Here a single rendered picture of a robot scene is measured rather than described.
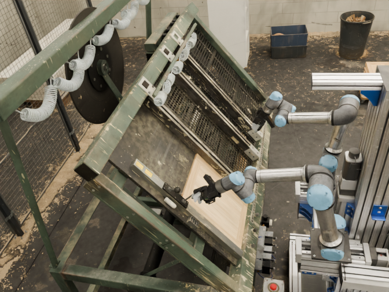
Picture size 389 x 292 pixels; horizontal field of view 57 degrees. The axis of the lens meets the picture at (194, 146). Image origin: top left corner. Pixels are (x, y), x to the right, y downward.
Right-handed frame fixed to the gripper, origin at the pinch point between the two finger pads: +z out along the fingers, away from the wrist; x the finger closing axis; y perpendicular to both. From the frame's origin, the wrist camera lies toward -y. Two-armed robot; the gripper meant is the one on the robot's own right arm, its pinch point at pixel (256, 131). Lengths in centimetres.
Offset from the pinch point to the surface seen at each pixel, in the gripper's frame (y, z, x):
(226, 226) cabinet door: -1, 33, 65
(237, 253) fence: -12, 36, 80
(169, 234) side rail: 37, 12, 101
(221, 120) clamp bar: 23.7, 14.8, -16.0
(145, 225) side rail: 51, 10, 103
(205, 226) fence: 15, 23, 79
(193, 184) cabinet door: 31, 17, 57
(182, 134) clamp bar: 50, 6, 30
